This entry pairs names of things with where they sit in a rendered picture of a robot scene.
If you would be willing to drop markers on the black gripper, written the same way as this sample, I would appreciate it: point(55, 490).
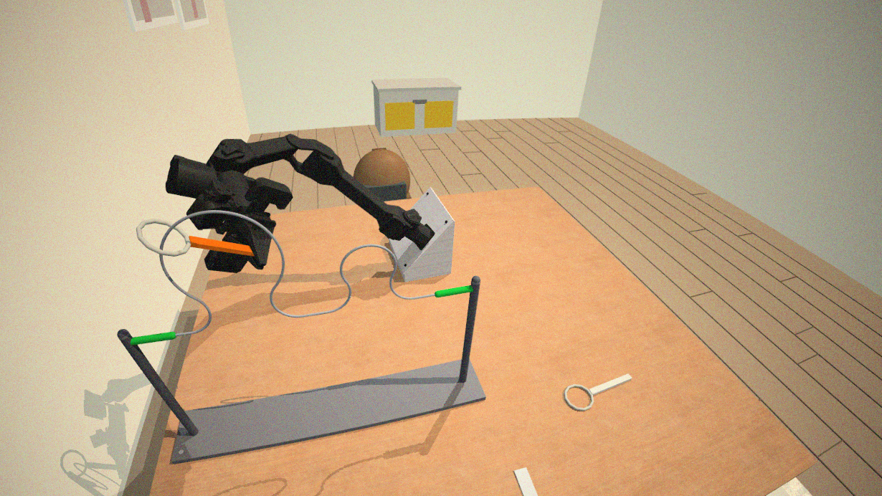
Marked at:
point(254, 201)

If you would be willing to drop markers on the grey ring with orange handle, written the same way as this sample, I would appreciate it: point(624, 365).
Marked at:
point(191, 241)

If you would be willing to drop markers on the white flat bar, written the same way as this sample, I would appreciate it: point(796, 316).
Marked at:
point(525, 482)

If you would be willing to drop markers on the cream loop with flat handle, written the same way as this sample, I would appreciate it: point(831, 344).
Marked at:
point(596, 390)

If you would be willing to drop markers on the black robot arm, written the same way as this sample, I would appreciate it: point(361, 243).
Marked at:
point(209, 183)

